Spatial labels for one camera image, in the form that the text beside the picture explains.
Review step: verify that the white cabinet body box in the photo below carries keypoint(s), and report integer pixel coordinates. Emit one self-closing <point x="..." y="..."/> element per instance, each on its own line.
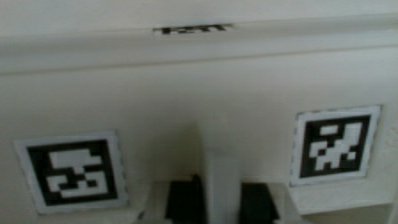
<point x="64" y="52"/>

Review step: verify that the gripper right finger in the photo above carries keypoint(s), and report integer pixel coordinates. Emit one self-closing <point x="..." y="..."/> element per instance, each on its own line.
<point x="263" y="204"/>

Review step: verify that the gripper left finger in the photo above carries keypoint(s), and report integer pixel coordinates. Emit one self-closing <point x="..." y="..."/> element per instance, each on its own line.
<point x="174" y="205"/>

